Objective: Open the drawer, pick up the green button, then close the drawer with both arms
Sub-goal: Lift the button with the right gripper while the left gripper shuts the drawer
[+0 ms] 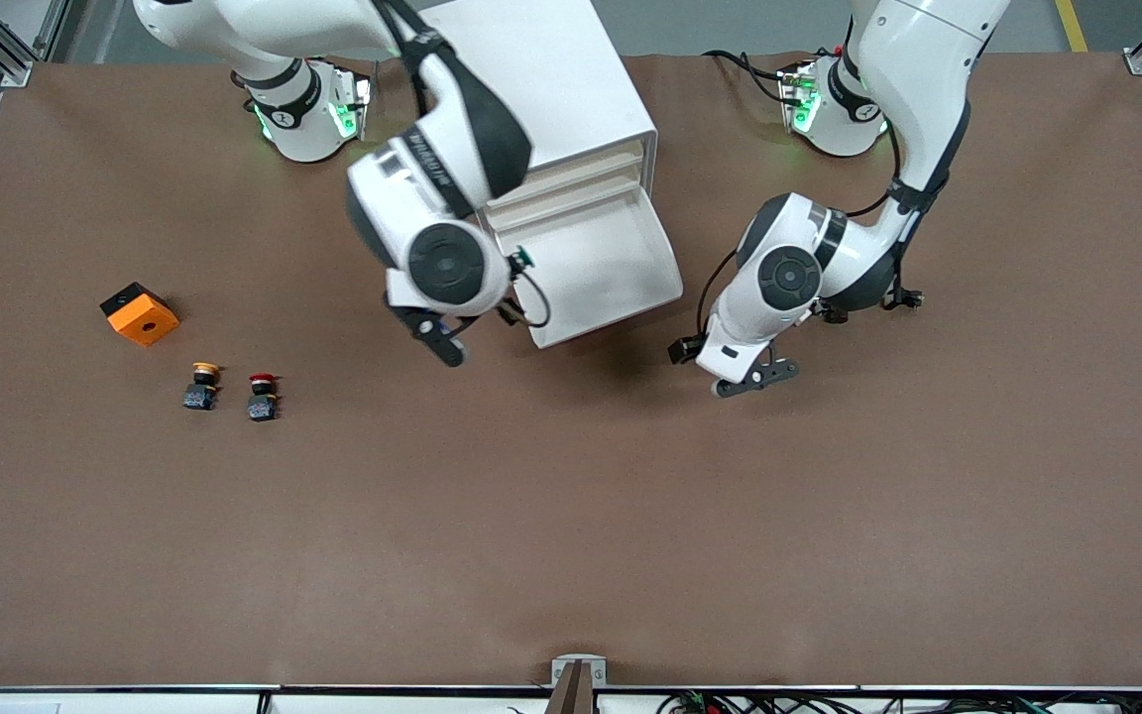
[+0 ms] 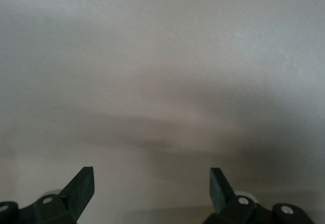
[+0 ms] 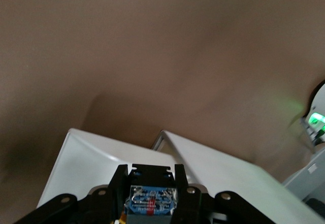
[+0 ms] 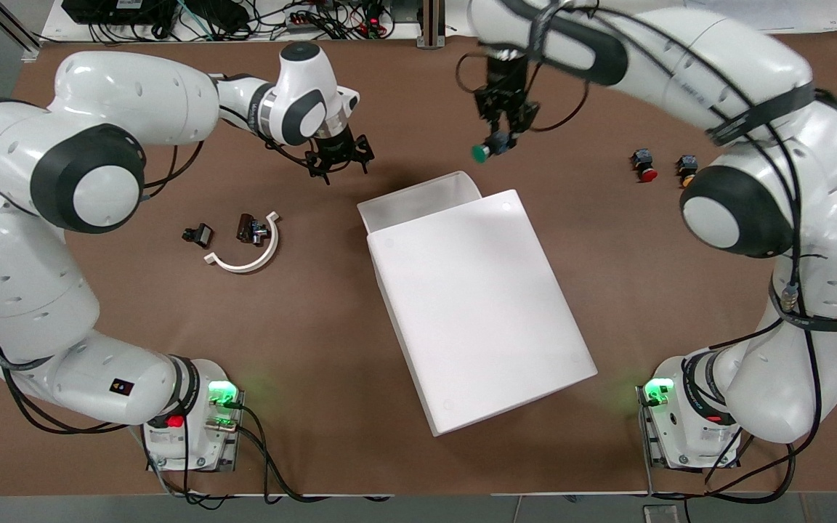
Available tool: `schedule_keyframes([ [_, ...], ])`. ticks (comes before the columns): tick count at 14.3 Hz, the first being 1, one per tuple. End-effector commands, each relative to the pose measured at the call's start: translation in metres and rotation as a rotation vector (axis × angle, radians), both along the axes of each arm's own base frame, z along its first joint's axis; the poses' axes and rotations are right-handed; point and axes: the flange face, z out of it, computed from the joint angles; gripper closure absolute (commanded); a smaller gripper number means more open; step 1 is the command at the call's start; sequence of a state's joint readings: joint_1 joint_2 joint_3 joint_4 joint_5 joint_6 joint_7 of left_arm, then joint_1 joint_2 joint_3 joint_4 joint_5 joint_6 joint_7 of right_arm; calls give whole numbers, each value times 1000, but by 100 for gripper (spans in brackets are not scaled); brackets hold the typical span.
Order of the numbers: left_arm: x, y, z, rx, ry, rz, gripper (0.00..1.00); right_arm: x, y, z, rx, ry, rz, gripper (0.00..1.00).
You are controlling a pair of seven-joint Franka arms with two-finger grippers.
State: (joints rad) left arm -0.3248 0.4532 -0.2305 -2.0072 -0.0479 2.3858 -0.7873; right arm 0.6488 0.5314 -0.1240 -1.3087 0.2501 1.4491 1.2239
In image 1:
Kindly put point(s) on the grey metal edge bracket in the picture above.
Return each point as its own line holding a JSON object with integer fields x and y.
{"x": 561, "y": 666}

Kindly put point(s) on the white plastic drawer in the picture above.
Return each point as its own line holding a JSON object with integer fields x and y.
{"x": 591, "y": 258}
{"x": 601, "y": 159}
{"x": 601, "y": 182}

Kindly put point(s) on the brown table mat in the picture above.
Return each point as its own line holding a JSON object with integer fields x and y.
{"x": 571, "y": 516}

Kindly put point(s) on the black square push button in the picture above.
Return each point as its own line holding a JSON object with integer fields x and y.
{"x": 906, "y": 297}

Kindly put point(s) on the white drawer cabinet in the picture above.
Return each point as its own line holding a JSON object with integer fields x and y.
{"x": 581, "y": 79}

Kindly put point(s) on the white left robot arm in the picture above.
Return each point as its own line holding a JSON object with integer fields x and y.
{"x": 918, "y": 89}

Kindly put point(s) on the orange box with hole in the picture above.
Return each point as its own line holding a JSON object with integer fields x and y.
{"x": 145, "y": 319}

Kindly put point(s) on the red push button switch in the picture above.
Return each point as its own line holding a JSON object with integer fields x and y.
{"x": 262, "y": 407}

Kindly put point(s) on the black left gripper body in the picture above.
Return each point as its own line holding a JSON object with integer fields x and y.
{"x": 687, "y": 348}

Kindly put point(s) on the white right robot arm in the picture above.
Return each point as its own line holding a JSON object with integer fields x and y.
{"x": 432, "y": 198}

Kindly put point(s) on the white table edge rail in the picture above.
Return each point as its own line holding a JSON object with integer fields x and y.
{"x": 135, "y": 702}

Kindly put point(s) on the yellow push button switch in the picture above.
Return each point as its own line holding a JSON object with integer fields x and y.
{"x": 200, "y": 397}

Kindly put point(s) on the green push button switch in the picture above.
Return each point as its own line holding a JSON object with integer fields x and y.
{"x": 523, "y": 260}

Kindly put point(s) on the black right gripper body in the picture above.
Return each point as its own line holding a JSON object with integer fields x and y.
{"x": 510, "y": 313}

